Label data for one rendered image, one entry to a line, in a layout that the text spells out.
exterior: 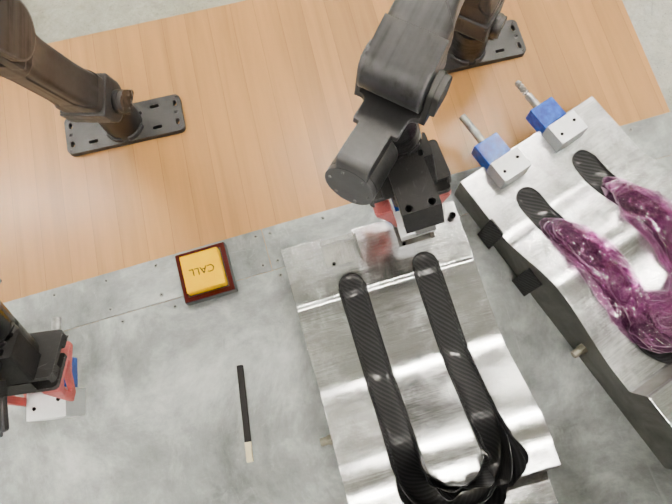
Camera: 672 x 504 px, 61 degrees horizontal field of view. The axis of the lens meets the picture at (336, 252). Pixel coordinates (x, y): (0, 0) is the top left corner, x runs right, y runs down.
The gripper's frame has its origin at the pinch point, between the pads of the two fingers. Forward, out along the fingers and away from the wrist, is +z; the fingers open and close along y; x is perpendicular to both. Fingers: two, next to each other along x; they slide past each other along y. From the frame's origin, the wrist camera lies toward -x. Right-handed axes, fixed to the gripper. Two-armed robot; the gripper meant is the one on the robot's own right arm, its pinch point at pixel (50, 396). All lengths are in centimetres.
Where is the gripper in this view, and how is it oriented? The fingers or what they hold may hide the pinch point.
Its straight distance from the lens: 82.2
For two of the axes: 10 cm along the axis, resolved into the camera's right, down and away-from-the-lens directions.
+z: 0.9, 6.7, 7.4
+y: 9.9, -1.4, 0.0
